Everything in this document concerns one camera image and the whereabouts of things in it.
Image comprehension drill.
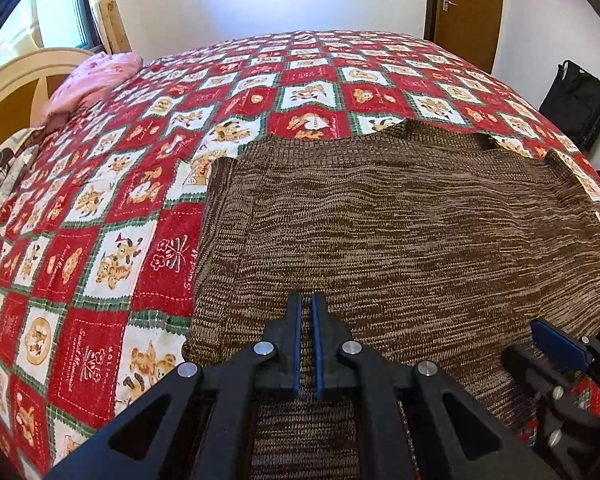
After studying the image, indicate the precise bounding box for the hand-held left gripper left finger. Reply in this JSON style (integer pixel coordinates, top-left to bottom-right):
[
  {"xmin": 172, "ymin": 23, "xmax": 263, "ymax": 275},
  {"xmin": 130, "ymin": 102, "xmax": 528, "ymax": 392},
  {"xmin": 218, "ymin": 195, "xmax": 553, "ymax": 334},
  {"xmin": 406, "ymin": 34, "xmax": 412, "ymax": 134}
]
[{"xmin": 45, "ymin": 292, "xmax": 303, "ymax": 480}]

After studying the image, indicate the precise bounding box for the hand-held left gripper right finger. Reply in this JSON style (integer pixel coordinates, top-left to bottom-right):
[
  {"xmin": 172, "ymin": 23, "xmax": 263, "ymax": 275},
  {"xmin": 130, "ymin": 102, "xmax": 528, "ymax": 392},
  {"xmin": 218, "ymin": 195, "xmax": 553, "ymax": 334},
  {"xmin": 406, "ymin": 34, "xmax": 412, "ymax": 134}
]
[{"xmin": 311, "ymin": 292, "xmax": 561, "ymax": 480}]

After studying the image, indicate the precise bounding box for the cream wooden headboard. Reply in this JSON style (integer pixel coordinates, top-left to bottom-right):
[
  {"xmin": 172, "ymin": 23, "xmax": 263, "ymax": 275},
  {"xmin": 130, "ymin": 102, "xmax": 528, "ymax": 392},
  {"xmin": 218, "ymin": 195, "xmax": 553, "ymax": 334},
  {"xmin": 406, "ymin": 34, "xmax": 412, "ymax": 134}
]
[{"xmin": 0, "ymin": 47, "xmax": 93, "ymax": 153}]

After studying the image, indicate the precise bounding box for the patterned beige pillow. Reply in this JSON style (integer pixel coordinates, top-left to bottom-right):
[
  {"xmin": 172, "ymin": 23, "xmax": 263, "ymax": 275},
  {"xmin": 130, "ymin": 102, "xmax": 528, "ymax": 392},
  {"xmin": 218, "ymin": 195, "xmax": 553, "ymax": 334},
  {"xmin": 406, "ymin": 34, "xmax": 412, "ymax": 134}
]
[{"xmin": 0, "ymin": 127, "xmax": 41, "ymax": 233}]

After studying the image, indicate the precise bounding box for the red checked printed blanket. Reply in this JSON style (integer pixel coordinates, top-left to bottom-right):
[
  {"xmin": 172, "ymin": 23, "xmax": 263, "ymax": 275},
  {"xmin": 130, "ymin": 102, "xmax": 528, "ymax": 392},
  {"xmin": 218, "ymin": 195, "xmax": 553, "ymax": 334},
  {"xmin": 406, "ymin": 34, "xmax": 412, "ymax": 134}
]
[{"xmin": 0, "ymin": 30, "xmax": 600, "ymax": 480}]

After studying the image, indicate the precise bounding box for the yellow patterned curtain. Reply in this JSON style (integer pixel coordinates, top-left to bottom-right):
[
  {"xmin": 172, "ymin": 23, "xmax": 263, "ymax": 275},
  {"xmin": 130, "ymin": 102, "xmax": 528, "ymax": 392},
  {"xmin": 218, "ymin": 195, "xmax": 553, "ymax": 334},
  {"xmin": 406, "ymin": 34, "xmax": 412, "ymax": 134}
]
[{"xmin": 82, "ymin": 0, "xmax": 131, "ymax": 56}]

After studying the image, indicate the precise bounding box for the brown knitted sweater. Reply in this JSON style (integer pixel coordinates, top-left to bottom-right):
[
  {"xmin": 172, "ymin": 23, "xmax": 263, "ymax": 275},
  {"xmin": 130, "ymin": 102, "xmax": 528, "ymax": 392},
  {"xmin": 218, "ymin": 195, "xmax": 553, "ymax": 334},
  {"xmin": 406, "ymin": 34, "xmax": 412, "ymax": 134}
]
[{"xmin": 184, "ymin": 120, "xmax": 600, "ymax": 480}]

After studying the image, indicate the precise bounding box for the window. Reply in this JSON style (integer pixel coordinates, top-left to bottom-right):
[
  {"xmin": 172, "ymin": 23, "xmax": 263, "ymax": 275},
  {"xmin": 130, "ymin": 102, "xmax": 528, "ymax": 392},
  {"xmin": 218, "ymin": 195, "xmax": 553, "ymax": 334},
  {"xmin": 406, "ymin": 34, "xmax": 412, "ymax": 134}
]
[{"xmin": 10, "ymin": 0, "xmax": 101, "ymax": 53}]

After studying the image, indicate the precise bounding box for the brown wooden door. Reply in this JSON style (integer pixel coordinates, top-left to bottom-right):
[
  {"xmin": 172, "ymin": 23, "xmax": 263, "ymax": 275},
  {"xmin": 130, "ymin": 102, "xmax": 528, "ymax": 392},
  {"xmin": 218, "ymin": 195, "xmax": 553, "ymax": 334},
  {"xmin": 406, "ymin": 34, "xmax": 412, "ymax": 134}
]
[{"xmin": 425, "ymin": 0, "xmax": 505, "ymax": 75}]

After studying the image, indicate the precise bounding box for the pink pillow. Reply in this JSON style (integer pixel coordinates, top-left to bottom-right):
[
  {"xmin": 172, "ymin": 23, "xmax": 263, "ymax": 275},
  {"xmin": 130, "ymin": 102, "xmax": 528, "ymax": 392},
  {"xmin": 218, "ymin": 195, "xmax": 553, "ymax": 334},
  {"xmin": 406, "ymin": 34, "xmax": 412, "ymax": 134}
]
[{"xmin": 42, "ymin": 51, "xmax": 144, "ymax": 128}]

